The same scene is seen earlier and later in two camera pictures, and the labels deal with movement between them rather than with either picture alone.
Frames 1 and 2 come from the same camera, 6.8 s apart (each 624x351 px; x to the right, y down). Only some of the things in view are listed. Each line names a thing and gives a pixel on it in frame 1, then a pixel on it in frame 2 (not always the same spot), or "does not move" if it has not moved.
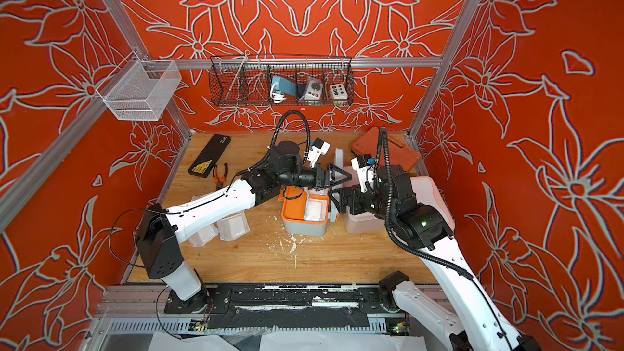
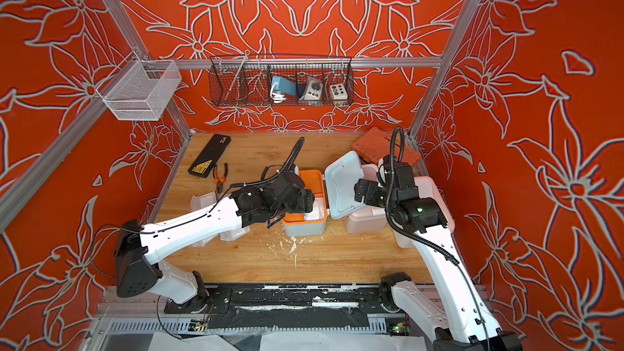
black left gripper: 336,182 to 305,199
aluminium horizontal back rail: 295,63 does not move
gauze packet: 233,227 does not move
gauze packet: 316,210 does not move
